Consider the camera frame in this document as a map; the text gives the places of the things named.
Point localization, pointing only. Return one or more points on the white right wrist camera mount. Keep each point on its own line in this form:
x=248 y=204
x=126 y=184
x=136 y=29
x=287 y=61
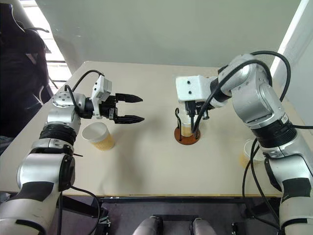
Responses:
x=193 y=88

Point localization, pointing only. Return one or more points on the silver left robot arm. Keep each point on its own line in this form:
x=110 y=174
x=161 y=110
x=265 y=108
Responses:
x=61 y=115

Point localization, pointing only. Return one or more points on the grey rounded shape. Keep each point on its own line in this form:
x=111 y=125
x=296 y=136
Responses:
x=146 y=226
x=201 y=226

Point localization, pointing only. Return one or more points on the yellow ribbed paper cup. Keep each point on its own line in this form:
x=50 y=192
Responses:
x=186 y=128
x=249 y=151
x=97 y=137

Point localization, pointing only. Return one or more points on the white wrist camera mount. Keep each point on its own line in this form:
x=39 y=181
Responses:
x=100 y=85
x=193 y=88

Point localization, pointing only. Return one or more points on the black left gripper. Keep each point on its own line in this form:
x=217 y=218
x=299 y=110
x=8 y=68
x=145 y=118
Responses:
x=107 y=104

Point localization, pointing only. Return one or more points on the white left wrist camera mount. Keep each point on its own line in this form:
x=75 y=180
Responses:
x=100 y=85

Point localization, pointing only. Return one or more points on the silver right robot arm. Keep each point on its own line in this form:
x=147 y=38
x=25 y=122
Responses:
x=256 y=98

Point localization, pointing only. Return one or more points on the black table frame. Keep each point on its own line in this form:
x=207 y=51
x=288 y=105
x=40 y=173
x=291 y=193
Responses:
x=171 y=200

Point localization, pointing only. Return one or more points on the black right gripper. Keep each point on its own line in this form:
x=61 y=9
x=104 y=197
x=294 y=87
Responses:
x=190 y=106

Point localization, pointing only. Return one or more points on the black office chair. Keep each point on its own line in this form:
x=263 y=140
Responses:
x=19 y=73

